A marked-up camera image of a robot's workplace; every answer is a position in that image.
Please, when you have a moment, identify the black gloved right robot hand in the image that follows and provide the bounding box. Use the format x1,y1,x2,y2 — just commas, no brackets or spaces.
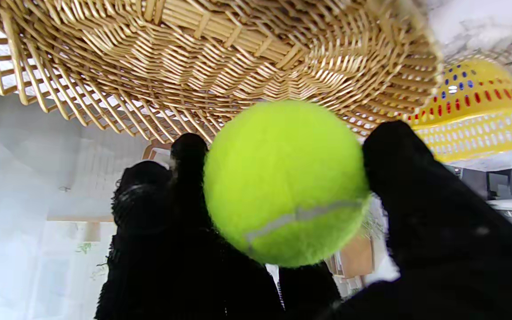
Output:
94,120,512,320

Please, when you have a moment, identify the yellow plastic basket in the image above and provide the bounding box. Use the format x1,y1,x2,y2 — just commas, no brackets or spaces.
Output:
398,58,512,163

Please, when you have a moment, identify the blue toy block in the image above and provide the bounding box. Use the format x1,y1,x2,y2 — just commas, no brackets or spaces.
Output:
444,67,476,92

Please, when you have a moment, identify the brown wicker basket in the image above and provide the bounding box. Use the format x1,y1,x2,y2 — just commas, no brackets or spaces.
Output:
0,0,443,145

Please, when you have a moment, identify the yellow-green tennis ball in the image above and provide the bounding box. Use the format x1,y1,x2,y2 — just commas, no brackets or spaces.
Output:
203,100,371,268

